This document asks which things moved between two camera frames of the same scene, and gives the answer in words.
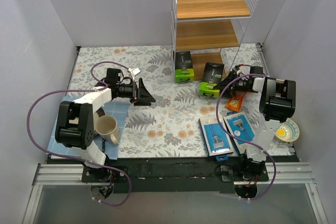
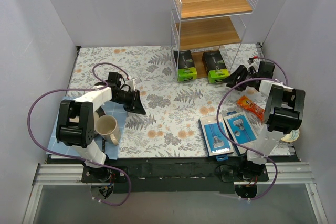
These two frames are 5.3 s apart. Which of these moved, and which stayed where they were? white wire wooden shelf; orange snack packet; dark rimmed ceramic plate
Moved: orange snack packet
Stayed: dark rimmed ceramic plate; white wire wooden shelf
